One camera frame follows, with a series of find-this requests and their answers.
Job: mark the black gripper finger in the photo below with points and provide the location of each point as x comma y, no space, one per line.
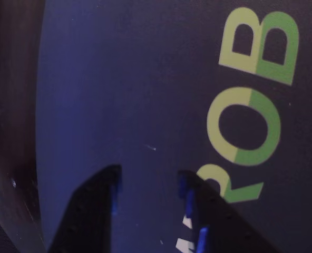
90,210
219,226

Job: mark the grey mat with WOWROBO print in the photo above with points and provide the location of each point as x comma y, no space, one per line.
145,79

